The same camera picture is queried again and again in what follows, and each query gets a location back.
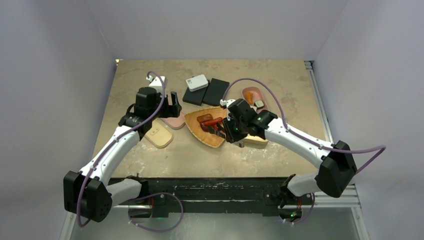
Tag left black box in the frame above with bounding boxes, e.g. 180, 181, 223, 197
182, 80, 210, 106

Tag right aluminium rail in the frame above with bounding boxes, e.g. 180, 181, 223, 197
304, 61, 334, 143

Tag fried chicken piece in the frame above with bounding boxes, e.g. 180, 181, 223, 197
244, 91, 254, 105

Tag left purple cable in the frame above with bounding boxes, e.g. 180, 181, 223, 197
76, 70, 167, 228

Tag beige lunch box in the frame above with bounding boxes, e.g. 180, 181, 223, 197
243, 135, 269, 146

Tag red sausage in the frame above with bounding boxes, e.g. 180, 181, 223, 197
200, 117, 223, 132

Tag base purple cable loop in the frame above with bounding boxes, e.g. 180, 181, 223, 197
127, 191, 185, 233

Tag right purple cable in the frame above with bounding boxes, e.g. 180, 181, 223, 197
221, 77, 387, 176

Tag beige lunch box lid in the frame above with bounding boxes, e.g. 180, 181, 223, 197
144, 119, 174, 149

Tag right black box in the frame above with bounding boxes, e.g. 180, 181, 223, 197
202, 78, 230, 107

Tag white small device box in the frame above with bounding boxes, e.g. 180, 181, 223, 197
185, 74, 209, 92

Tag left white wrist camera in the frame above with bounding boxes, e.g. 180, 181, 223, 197
146, 74, 168, 95

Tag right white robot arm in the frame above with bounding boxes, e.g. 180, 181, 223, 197
220, 98, 357, 204

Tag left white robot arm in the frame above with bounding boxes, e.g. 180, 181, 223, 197
63, 87, 182, 223

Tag pink lunch box lid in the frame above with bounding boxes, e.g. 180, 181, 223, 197
160, 112, 186, 130

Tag woven bamboo basket tray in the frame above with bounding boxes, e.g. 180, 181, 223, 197
184, 106, 227, 148

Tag black box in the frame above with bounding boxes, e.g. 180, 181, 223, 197
182, 80, 210, 106
202, 78, 230, 107

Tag dark brown meat slice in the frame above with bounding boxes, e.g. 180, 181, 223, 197
196, 113, 213, 123

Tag black metal tongs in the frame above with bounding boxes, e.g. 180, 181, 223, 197
207, 123, 247, 148

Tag black rice roll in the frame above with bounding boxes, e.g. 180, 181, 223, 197
254, 100, 265, 110

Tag pink lunch box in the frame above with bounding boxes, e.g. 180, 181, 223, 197
241, 86, 269, 113

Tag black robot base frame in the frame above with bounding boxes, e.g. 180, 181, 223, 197
122, 177, 313, 219

